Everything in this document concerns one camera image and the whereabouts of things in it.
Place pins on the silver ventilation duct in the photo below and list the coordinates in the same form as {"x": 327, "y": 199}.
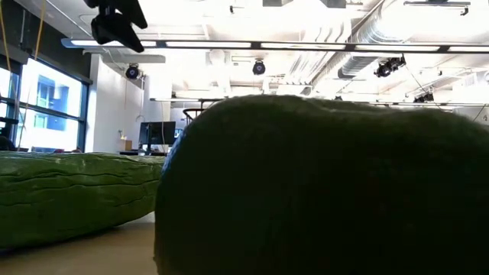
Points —
{"x": 363, "y": 65}

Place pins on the small cardboard box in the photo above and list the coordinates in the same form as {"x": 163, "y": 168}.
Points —
{"x": 127, "y": 145}

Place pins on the black ceiling spotlight cluster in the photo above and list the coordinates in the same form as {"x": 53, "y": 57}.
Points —
{"x": 424, "y": 98}
{"x": 387, "y": 68}

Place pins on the green cucumber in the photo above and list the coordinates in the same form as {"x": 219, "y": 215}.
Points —
{"x": 76, "y": 198}

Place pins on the dark green vegetable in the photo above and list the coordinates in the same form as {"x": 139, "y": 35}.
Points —
{"x": 305, "y": 191}

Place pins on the black hanging camera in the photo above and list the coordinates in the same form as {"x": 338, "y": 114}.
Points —
{"x": 258, "y": 68}
{"x": 132, "y": 72}

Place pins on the black computer monitor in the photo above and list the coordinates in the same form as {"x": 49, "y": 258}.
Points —
{"x": 156, "y": 133}

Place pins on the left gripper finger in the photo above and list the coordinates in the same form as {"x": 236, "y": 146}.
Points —
{"x": 114, "y": 32}
{"x": 131, "y": 11}

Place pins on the large office window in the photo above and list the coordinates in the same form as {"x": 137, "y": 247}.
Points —
{"x": 49, "y": 114}

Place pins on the black ceiling track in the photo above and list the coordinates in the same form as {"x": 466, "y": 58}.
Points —
{"x": 435, "y": 3}

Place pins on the long black light bar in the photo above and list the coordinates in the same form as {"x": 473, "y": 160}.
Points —
{"x": 256, "y": 45}

